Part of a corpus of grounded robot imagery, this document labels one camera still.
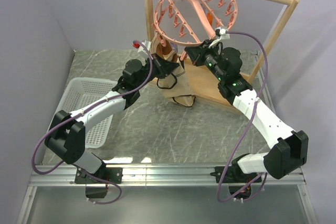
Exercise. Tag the brown underwear on hanger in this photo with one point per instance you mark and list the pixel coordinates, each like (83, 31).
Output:
(164, 48)

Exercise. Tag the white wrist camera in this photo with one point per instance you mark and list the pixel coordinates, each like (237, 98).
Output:
(221, 34)
(143, 48)

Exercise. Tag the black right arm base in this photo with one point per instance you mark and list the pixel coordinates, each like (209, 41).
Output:
(233, 175)

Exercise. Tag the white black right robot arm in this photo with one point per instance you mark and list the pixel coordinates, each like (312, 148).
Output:
(288, 148)

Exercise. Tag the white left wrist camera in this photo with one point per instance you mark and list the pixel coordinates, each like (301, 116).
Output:
(143, 48)

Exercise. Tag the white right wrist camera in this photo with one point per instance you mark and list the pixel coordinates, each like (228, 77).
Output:
(221, 34)

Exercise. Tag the aluminium mounting rail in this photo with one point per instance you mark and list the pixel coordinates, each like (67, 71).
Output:
(144, 174)

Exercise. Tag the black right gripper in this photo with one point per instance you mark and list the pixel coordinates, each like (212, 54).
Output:
(197, 54)

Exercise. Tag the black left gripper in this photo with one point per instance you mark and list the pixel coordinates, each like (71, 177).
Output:
(164, 67)

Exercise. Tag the white plastic basket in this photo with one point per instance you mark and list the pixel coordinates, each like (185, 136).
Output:
(81, 92)

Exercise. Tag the pink round clip hanger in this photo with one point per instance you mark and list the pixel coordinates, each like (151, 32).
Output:
(188, 23)

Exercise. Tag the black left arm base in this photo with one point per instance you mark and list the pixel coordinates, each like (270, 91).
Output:
(111, 174)

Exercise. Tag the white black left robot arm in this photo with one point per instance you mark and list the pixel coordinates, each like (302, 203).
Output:
(68, 130)

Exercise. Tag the beige underwear navy trim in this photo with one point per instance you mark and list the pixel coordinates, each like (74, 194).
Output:
(176, 87)

